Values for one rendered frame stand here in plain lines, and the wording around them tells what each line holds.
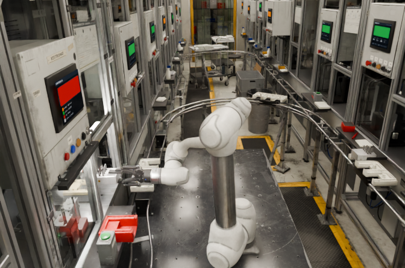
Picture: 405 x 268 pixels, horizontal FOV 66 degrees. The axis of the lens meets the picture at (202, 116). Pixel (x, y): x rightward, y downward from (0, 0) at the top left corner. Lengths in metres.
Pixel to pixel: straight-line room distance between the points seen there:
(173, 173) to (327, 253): 1.62
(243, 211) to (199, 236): 0.37
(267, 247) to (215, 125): 0.89
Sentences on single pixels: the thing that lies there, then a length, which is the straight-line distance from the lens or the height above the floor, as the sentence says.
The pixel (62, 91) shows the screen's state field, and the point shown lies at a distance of 1.22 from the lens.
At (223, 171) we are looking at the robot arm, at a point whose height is 1.27.
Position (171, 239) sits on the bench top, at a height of 0.68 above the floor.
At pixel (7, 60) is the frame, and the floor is 1.82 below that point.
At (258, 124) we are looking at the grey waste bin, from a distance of 4.72.
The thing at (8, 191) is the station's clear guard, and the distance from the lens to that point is 1.05.
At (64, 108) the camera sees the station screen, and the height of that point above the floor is 1.61.
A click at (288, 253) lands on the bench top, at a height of 0.68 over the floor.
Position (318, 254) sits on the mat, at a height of 0.01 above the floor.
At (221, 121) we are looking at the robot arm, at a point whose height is 1.50.
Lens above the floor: 1.97
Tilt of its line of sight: 21 degrees down
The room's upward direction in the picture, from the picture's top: 1 degrees counter-clockwise
